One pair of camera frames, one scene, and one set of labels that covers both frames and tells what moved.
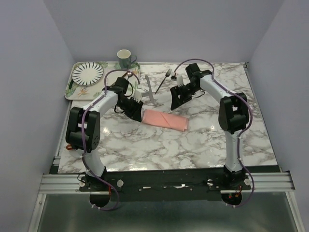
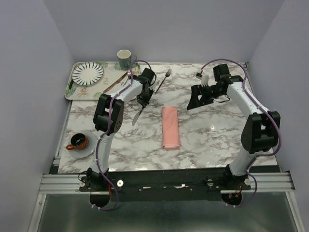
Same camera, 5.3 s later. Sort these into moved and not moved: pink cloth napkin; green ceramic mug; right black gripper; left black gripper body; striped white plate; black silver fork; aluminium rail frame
Moved: right black gripper; pink cloth napkin; left black gripper body
Not moved: black silver fork; aluminium rail frame; green ceramic mug; striped white plate
